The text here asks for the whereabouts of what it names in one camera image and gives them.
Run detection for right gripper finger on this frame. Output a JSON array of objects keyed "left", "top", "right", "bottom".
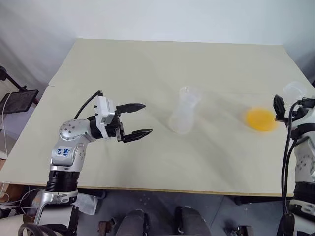
[{"left": 273, "top": 94, "right": 287, "bottom": 122}]

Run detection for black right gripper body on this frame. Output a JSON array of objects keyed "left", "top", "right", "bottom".
[{"left": 286, "top": 105, "right": 315, "bottom": 127}]

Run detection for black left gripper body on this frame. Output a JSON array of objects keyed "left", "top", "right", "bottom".
[{"left": 107, "top": 108, "right": 126, "bottom": 143}]

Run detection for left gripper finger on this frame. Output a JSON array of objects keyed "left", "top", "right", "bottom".
[
  {"left": 122, "top": 128, "right": 154, "bottom": 144},
  {"left": 116, "top": 102, "right": 146, "bottom": 114}
]

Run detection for clear plastic cup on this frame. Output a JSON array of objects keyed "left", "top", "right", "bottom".
[{"left": 168, "top": 86, "right": 203, "bottom": 135}]

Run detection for white crumpled cloth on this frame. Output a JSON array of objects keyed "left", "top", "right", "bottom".
[{"left": 73, "top": 193, "right": 99, "bottom": 216}]

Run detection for brown metal foot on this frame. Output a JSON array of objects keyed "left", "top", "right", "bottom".
[
  {"left": 98, "top": 221, "right": 112, "bottom": 236},
  {"left": 235, "top": 225, "right": 254, "bottom": 236}
]

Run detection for black tablet screen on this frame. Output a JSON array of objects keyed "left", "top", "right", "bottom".
[{"left": 0, "top": 89, "right": 39, "bottom": 115}]

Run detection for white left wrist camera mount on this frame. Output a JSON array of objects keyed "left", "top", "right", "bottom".
[{"left": 94, "top": 96, "right": 117, "bottom": 139}]

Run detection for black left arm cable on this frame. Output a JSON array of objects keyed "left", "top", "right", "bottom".
[{"left": 74, "top": 90, "right": 104, "bottom": 119}]

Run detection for black table frame bar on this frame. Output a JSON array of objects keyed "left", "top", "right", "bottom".
[{"left": 233, "top": 195, "right": 284, "bottom": 206}]

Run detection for white cable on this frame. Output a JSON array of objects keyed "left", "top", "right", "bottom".
[{"left": 0, "top": 93, "right": 12, "bottom": 158}]

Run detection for white tangled floor cables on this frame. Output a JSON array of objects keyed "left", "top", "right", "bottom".
[{"left": 0, "top": 184, "right": 39, "bottom": 215}]

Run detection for black looped cable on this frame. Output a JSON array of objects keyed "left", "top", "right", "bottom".
[{"left": 18, "top": 222, "right": 72, "bottom": 236}]

